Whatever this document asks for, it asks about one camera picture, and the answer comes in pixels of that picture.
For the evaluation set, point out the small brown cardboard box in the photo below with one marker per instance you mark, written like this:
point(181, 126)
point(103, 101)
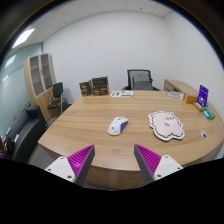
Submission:
point(85, 88)

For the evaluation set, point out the white printed paper sheet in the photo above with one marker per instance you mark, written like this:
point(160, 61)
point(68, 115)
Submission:
point(122, 93)

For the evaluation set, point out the large brown cardboard box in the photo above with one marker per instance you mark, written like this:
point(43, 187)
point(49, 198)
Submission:
point(100, 91)

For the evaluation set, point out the black sofa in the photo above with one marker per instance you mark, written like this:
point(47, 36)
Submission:
point(23, 133)

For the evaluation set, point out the ceiling light panel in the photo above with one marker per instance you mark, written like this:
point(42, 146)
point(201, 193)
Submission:
point(23, 37)

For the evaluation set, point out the wooden shelf unit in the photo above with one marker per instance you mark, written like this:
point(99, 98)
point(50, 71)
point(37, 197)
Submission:
point(38, 80)

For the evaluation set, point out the orange-brown small box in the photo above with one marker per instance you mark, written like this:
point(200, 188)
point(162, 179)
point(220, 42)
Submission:
point(191, 99)

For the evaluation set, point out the black mesh office chair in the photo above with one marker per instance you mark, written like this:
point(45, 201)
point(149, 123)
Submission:
point(140, 80)

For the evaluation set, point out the black box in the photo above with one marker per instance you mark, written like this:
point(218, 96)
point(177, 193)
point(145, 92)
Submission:
point(100, 82)

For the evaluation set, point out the green and blue box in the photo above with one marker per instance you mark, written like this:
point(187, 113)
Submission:
point(209, 113)

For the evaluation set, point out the small white round puck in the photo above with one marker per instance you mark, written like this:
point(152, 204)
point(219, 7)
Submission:
point(203, 134)

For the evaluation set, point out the wooden side cabinet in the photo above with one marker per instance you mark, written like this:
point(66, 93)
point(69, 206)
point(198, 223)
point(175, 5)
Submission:
point(178, 85)

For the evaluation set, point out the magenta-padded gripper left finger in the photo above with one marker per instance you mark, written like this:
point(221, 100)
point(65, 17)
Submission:
point(79, 160)

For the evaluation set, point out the pink pig-shaped mouse pad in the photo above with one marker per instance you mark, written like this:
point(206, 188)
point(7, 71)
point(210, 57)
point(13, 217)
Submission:
point(166, 126)

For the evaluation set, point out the round white grey disc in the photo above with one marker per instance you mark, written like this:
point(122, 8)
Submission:
point(174, 95)

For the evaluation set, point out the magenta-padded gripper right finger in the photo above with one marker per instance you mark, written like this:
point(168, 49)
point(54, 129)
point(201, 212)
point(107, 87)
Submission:
point(150, 160)

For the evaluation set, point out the white blue yellow computer mouse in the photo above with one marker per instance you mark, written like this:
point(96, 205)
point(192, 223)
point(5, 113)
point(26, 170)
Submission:
point(117, 126)

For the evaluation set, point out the small black chair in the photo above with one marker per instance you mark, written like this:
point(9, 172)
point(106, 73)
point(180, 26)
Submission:
point(57, 90)

